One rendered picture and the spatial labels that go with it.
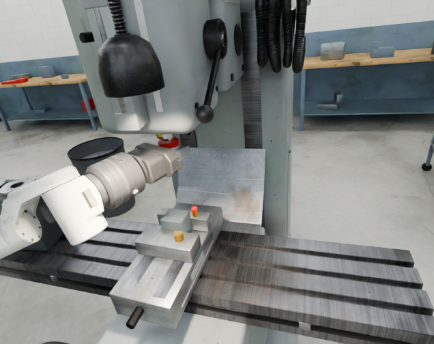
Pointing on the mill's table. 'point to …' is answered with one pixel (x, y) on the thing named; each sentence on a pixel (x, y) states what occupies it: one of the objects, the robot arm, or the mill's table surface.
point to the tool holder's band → (169, 143)
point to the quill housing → (170, 48)
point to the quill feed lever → (215, 39)
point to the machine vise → (167, 274)
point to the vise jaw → (168, 244)
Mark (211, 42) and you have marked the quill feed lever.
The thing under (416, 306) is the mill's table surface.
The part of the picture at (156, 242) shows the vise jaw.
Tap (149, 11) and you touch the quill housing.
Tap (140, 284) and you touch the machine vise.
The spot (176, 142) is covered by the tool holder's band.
